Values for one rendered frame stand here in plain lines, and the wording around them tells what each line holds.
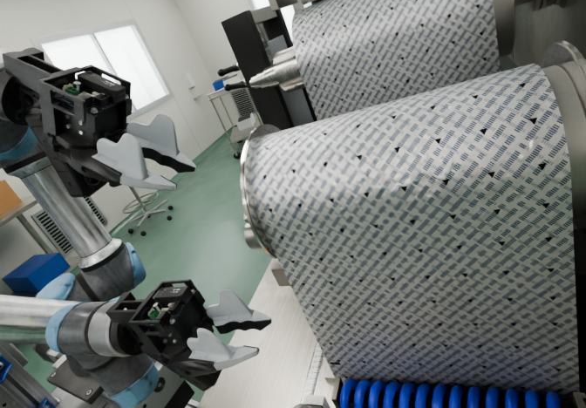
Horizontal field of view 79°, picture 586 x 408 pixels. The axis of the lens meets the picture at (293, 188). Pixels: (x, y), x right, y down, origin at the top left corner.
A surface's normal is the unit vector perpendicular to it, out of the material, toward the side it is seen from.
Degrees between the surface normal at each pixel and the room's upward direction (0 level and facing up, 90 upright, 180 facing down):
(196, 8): 90
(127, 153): 86
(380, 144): 42
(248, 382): 0
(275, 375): 0
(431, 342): 90
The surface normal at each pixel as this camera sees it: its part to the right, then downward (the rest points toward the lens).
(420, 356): -0.29, 0.51
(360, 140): -0.45, -0.37
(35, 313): 0.55, -0.51
